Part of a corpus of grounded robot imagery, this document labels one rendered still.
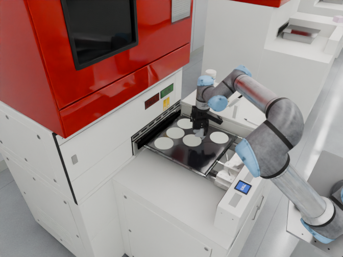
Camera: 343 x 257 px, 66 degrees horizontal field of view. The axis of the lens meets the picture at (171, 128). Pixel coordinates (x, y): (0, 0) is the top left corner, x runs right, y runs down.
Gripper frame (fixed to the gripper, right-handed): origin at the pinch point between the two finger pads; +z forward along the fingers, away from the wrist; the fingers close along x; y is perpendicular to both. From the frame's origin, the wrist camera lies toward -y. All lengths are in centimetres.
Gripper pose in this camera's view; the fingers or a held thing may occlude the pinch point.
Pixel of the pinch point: (203, 137)
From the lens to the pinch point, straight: 142.1
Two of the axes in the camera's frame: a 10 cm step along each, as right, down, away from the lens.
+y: -9.9, 0.7, -1.2
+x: 1.4, 6.1, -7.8
